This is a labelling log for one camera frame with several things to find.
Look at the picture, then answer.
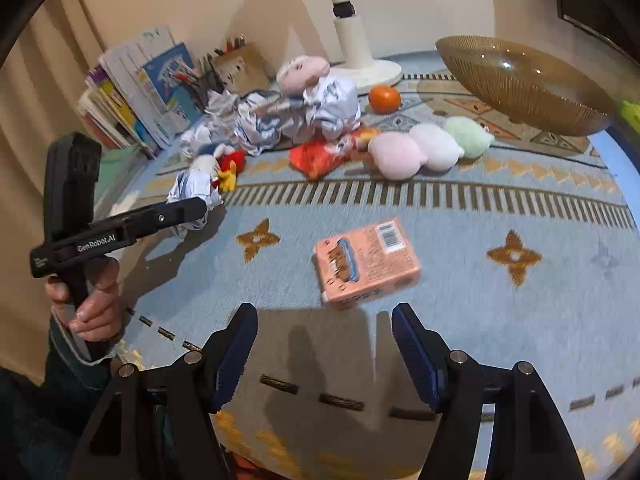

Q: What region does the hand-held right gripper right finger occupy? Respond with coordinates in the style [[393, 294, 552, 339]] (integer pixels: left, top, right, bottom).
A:
[[391, 303, 586, 480]]

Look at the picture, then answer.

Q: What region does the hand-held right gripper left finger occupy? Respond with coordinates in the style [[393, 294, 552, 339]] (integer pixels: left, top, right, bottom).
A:
[[75, 302, 259, 480]]

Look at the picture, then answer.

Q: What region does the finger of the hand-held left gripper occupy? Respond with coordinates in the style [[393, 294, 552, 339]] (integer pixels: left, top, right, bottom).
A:
[[120, 196, 208, 241]]

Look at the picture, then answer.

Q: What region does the white paper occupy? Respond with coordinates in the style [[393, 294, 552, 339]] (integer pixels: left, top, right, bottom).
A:
[[205, 89, 241, 126], [167, 170, 224, 238], [179, 122, 213, 158], [302, 74, 362, 141]]

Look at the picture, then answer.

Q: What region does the pink snack box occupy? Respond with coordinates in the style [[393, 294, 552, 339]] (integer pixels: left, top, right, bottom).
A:
[[313, 217, 422, 311]]

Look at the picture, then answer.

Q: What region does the red orange snack bag plush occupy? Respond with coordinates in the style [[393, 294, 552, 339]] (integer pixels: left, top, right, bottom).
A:
[[290, 126, 382, 181]]

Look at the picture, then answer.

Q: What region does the pink white green plush toy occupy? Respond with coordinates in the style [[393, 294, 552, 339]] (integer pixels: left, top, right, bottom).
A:
[[367, 116, 496, 181]]

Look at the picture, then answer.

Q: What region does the amber ribbed glass bowl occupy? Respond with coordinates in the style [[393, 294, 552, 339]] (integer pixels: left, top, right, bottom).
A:
[[435, 35, 617, 137]]

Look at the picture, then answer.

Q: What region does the person's left forearm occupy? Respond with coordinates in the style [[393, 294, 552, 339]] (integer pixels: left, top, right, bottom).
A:
[[0, 317, 121, 480]]

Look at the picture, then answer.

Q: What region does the person's left hand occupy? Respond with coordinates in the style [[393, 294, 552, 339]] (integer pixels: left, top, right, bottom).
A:
[[45, 257, 122, 343]]

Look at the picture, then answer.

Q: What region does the teal book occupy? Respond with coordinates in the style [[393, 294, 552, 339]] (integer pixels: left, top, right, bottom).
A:
[[95, 146, 151, 211]]

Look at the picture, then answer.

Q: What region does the white duck plush toy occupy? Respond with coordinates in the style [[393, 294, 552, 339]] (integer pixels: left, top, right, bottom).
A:
[[192, 142, 248, 193]]

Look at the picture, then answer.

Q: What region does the beige curtain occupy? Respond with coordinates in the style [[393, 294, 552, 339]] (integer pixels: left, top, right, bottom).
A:
[[0, 0, 108, 386]]

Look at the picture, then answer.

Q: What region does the blue patterned rug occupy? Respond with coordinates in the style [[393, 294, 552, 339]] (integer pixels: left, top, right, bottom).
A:
[[92, 50, 640, 480]]

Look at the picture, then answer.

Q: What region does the row of children's books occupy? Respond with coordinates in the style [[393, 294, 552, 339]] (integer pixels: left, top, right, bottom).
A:
[[77, 27, 203, 158]]

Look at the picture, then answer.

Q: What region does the blue checked cloth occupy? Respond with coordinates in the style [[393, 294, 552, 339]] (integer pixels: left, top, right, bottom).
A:
[[232, 91, 307, 153]]

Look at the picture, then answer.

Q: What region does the black pen holder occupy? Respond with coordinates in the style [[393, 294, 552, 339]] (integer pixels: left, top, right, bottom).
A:
[[192, 72, 226, 106]]

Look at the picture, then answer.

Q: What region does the bunch of pens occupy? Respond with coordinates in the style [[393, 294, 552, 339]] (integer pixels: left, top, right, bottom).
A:
[[170, 57, 216, 86]]

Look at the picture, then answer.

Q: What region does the brown pencil holder box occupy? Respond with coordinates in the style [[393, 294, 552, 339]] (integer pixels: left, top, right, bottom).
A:
[[210, 45, 273, 95]]

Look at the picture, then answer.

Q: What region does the orange tangerine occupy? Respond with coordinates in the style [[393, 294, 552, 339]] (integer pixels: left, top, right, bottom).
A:
[[368, 85, 402, 114]]

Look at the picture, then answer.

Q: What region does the white lamp stand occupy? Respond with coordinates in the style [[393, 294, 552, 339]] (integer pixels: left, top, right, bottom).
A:
[[320, 0, 403, 95]]

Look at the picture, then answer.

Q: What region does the bright green packet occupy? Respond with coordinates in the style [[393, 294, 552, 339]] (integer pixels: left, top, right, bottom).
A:
[[620, 100, 640, 133]]

